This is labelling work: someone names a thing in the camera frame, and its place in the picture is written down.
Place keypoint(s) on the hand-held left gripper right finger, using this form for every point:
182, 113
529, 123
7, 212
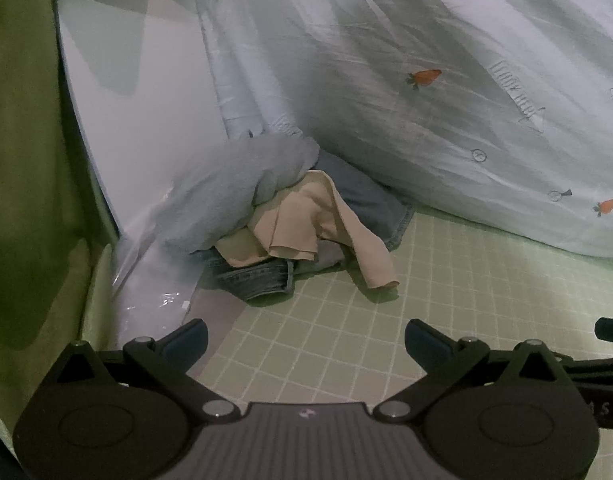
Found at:
421, 342

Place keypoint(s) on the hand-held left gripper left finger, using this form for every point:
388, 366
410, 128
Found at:
192, 341

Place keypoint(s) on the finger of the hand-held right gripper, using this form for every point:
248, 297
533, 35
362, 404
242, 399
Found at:
611, 331

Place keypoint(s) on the grey garment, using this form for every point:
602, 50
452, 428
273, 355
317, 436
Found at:
211, 195

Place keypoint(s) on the blue jeans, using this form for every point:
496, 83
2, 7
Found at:
366, 200

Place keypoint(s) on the beige garment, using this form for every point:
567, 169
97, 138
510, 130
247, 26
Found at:
296, 220

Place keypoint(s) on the green cloth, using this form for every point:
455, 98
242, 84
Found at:
26, 160

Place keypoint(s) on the white panel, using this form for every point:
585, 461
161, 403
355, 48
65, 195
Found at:
136, 85

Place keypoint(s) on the carrot print quilt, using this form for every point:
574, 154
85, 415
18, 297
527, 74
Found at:
386, 35

